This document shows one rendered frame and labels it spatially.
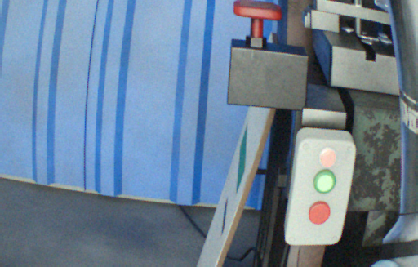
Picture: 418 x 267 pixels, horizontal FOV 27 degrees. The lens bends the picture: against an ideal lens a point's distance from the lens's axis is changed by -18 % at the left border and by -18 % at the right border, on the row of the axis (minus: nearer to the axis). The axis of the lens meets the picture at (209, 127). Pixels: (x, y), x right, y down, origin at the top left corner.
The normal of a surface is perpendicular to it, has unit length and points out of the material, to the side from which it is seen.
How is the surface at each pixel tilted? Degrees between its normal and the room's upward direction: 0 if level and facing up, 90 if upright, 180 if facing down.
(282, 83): 90
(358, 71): 90
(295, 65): 90
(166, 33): 90
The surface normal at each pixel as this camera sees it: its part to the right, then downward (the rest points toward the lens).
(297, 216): -0.03, 0.26
